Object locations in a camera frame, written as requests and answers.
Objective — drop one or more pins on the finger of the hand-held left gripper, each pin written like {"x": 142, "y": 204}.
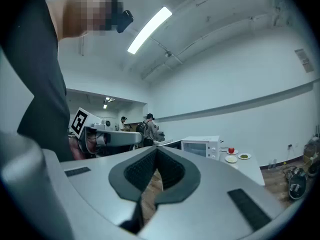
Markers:
{"x": 122, "y": 136}

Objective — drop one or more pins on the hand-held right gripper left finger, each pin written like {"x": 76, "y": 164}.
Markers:
{"x": 95, "y": 184}

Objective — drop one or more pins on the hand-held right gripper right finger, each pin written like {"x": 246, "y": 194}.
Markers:
{"x": 212, "y": 199}

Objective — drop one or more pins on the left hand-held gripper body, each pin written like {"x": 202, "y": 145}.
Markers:
{"x": 80, "y": 122}

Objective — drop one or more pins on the yellow food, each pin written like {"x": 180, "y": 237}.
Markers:
{"x": 231, "y": 159}

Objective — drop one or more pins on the red apple food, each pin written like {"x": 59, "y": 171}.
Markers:
{"x": 231, "y": 150}

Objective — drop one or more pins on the white microwave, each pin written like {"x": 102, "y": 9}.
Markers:
{"x": 200, "y": 146}

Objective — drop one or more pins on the person's left forearm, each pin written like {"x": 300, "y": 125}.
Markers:
{"x": 75, "y": 149}

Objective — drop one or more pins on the white plate under yellow food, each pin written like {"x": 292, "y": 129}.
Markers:
{"x": 231, "y": 159}

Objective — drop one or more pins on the white plate under green food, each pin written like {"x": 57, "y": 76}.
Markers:
{"x": 244, "y": 156}

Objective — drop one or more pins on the white appliance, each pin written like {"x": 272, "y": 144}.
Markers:
{"x": 103, "y": 124}

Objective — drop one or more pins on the white plate under apple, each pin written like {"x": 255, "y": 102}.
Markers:
{"x": 232, "y": 152}

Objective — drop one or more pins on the person's black shirt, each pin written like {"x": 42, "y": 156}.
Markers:
{"x": 37, "y": 84}

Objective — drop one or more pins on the black device on floor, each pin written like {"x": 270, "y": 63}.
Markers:
{"x": 297, "y": 185}

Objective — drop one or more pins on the pile of floor clutter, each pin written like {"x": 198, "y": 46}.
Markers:
{"x": 312, "y": 156}

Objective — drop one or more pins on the person's head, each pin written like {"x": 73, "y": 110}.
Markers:
{"x": 75, "y": 14}

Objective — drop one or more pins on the long ceiling light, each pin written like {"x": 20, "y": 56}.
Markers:
{"x": 149, "y": 30}

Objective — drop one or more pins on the ceiling pipe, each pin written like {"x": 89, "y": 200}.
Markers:
{"x": 200, "y": 37}

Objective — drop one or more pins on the black head-worn camera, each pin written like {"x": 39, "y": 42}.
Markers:
{"x": 125, "y": 21}

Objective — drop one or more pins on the wall vent grille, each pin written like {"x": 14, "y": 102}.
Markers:
{"x": 304, "y": 60}

